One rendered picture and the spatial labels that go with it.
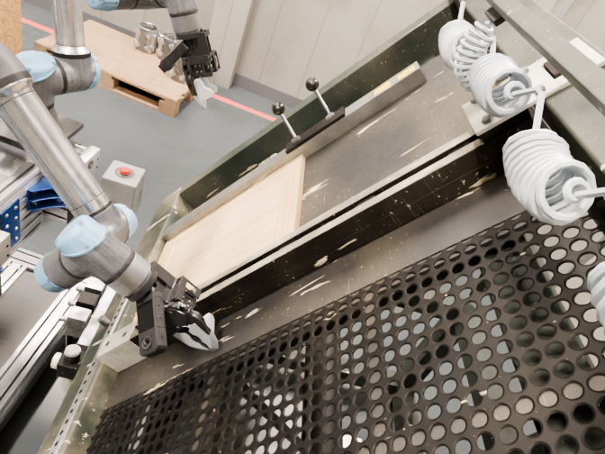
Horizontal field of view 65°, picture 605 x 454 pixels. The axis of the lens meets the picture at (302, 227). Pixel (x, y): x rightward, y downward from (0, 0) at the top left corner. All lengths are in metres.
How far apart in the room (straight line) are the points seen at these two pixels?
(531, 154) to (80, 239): 0.67
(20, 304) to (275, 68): 3.32
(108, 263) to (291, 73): 4.09
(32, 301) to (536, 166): 2.11
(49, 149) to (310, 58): 3.92
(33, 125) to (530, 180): 0.83
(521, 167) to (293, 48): 4.31
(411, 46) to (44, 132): 1.00
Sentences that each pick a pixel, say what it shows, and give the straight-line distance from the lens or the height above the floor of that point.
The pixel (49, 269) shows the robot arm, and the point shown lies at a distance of 0.96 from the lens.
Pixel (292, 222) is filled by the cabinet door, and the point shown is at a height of 1.36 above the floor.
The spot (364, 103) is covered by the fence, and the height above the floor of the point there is 1.56.
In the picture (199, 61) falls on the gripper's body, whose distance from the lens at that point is 1.37.
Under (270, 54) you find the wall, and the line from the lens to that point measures 4.81.
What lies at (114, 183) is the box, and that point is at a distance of 1.79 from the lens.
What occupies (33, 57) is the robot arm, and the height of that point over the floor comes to 1.27.
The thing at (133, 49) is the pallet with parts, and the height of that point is 0.16.
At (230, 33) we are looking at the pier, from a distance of 4.68.
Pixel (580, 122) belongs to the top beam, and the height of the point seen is 1.87.
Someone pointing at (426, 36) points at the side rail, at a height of 1.72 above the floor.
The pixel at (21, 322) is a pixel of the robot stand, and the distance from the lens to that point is 2.27.
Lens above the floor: 2.02
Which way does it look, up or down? 37 degrees down
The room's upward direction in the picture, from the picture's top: 25 degrees clockwise
